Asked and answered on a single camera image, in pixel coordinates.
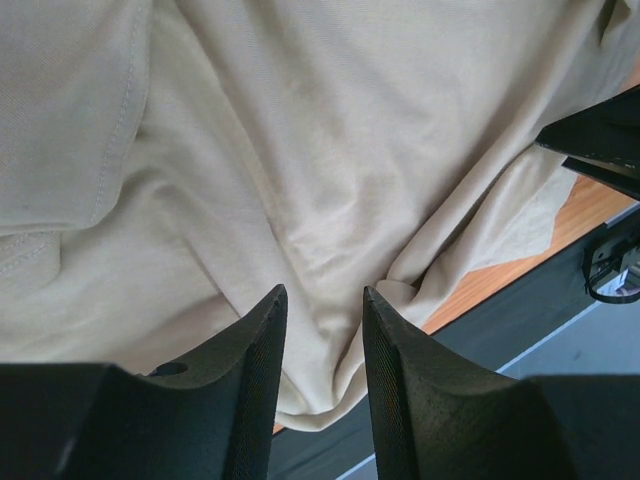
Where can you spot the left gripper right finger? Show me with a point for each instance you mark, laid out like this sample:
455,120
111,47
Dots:
438,415

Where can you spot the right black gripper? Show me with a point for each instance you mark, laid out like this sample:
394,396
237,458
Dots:
600,142

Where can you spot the beige t shirt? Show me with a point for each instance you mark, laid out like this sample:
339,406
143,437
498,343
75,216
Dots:
164,164

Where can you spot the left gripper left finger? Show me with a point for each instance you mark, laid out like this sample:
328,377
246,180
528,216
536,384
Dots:
208,414

